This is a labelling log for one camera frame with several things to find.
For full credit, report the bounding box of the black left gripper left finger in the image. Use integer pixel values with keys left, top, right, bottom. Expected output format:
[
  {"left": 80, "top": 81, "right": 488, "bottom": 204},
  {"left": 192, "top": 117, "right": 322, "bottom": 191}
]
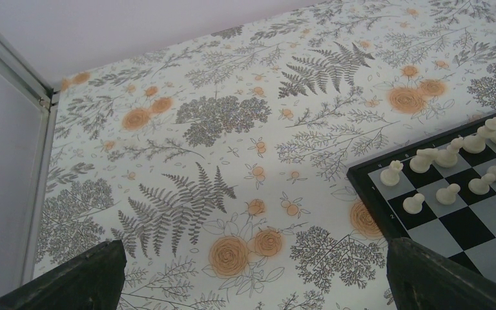
[{"left": 0, "top": 240, "right": 127, "bottom": 309}]

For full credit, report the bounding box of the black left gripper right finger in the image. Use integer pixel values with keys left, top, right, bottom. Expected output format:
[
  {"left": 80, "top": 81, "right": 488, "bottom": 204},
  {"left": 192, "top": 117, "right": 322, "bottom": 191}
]
[{"left": 387, "top": 238, "right": 496, "bottom": 309}]

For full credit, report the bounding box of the white chess rook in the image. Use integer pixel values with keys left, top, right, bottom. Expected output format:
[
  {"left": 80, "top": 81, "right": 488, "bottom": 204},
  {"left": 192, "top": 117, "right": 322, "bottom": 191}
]
[{"left": 380, "top": 160, "right": 404, "bottom": 187}]

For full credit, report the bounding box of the white chess knight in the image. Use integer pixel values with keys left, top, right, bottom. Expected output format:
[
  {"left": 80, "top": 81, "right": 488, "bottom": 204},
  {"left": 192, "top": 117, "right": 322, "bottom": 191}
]
[{"left": 409, "top": 148, "right": 439, "bottom": 174}]

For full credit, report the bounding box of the white chess bishop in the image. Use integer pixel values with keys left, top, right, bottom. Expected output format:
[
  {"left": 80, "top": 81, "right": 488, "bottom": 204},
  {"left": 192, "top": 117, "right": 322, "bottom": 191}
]
[{"left": 435, "top": 137, "right": 464, "bottom": 168}]

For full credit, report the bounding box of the white chess queen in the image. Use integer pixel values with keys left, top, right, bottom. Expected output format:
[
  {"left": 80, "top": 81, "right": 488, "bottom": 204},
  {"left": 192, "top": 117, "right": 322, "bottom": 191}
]
[{"left": 462, "top": 117, "right": 496, "bottom": 154}]

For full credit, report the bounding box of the black white chessboard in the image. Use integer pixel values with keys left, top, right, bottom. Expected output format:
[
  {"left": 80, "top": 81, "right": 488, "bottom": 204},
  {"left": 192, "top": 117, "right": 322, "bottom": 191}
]
[{"left": 347, "top": 119, "right": 496, "bottom": 283}]

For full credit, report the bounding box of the floral patterned table mat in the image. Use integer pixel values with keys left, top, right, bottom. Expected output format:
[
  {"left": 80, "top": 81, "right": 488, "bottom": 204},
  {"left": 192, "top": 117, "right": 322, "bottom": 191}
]
[{"left": 34, "top": 1, "right": 496, "bottom": 309}]

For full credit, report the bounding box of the aluminium rail frame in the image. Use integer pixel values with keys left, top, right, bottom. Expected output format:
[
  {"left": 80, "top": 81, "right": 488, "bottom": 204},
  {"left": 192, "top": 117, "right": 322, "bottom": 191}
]
[{"left": 0, "top": 33, "right": 54, "bottom": 290}]

